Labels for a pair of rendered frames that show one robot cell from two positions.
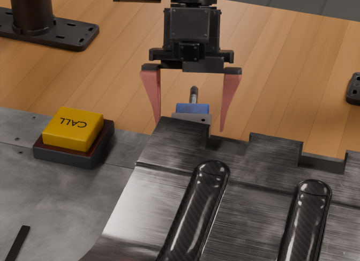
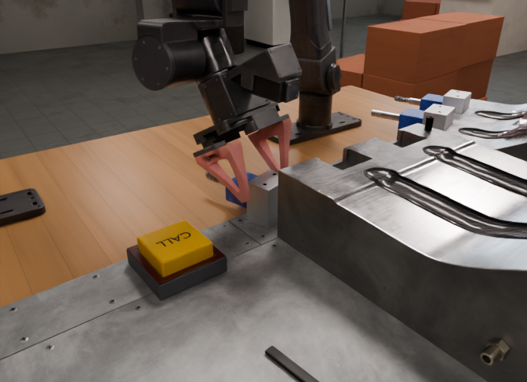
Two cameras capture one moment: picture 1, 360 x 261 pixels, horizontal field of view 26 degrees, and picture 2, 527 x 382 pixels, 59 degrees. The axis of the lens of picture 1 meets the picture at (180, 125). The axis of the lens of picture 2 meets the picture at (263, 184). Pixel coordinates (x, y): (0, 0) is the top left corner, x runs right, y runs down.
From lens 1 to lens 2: 0.71 m
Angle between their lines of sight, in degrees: 47
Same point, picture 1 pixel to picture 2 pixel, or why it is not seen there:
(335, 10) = not seen: hidden behind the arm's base
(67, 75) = (63, 233)
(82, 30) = (23, 198)
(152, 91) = (240, 161)
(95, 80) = (99, 222)
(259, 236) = (475, 185)
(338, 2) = not seen: hidden behind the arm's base
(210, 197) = (407, 189)
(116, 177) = (254, 261)
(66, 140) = (191, 255)
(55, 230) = (293, 329)
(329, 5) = not seen: hidden behind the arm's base
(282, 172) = (407, 153)
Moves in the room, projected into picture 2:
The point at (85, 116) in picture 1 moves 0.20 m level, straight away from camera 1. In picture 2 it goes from (175, 229) to (47, 191)
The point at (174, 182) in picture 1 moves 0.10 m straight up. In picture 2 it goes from (379, 194) to (390, 99)
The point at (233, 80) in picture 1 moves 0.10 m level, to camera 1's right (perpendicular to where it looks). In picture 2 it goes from (288, 123) to (325, 104)
